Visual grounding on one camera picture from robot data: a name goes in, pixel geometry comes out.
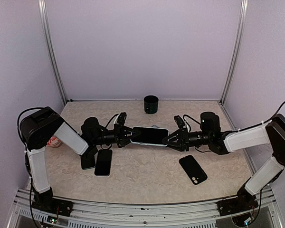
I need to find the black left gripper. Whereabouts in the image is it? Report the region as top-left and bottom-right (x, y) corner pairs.
(92, 123), (142, 148)

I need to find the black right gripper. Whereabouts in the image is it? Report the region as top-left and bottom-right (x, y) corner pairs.
(162, 127), (211, 151)

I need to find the black phone white back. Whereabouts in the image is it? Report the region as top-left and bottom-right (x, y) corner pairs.
(132, 127), (168, 145)

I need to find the light blue phone case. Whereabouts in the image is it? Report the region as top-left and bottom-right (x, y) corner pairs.
(130, 125), (169, 147)

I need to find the black phone dark edge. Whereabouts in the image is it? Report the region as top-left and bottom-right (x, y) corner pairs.
(94, 149), (113, 176)

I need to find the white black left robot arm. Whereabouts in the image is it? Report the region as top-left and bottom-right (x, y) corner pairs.
(17, 106), (140, 211)

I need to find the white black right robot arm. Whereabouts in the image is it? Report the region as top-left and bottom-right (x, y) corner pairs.
(162, 112), (285, 211)

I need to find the black phone case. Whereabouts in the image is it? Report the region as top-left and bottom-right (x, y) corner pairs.
(179, 155), (208, 185)

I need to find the black phone green edge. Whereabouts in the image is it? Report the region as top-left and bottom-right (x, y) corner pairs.
(80, 155), (96, 170)

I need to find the dark green cup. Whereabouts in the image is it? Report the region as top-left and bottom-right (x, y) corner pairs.
(143, 95), (159, 114)

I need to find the red white patterned bowl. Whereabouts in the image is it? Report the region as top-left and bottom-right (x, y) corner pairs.
(47, 136), (61, 148)

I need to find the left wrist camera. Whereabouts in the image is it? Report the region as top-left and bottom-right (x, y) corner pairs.
(117, 112), (127, 125)

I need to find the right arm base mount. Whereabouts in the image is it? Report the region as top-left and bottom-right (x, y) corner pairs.
(217, 197), (259, 216)

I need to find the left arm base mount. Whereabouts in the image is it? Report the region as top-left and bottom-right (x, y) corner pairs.
(32, 197), (73, 217)

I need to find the front aluminium rail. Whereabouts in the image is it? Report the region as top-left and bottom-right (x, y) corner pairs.
(13, 190), (282, 228)

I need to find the right aluminium frame post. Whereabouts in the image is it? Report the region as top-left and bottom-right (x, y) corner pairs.
(220, 0), (248, 105)

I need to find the aluminium frame post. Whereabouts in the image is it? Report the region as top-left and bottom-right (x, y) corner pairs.
(38, 0), (68, 105)
(220, 0), (248, 105)

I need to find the left aluminium frame post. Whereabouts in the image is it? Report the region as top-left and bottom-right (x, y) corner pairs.
(38, 0), (68, 105)

